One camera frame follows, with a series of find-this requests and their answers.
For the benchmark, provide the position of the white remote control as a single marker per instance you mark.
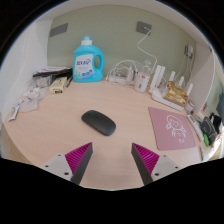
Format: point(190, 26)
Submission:
point(195, 126)

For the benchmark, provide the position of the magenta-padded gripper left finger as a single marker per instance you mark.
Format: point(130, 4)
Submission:
point(58, 163)

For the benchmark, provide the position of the white router with antennas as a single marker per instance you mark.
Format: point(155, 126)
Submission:
point(157, 95)

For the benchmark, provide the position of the beige small box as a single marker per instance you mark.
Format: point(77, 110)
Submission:
point(58, 85)

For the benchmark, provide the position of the grey wall outlet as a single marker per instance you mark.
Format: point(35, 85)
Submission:
point(143, 27)

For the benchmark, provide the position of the clear plastic packets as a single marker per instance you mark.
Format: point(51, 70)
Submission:
point(31, 96)

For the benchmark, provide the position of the grey wall plate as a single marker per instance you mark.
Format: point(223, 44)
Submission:
point(59, 29)

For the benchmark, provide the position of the black computer mouse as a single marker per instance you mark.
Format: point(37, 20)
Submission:
point(98, 122)

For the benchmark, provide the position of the gold foil bag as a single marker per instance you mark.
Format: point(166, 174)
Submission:
point(175, 94)

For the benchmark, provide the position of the blue detergent bottle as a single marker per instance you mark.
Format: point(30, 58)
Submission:
point(83, 65)

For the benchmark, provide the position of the green packet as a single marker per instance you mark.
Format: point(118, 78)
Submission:
point(206, 140)

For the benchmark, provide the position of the clear bottle with white label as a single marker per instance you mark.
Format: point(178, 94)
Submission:
point(142, 81)

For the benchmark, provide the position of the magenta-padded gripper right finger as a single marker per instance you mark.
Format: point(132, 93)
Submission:
point(165, 165)

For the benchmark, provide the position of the white desk divider panel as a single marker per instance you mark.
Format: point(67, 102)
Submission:
point(204, 83)

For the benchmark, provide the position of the white jar with pink band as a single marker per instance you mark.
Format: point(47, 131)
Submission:
point(189, 106)

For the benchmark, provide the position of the white wall charger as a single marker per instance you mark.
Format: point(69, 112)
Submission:
point(189, 51)

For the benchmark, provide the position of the pink mouse pad with drawing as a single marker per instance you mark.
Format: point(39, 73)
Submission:
point(166, 133)

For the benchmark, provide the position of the grey pouch with green trim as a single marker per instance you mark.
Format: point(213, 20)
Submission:
point(208, 128)

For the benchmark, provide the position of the white power strip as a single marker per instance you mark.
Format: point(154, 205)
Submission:
point(118, 79)

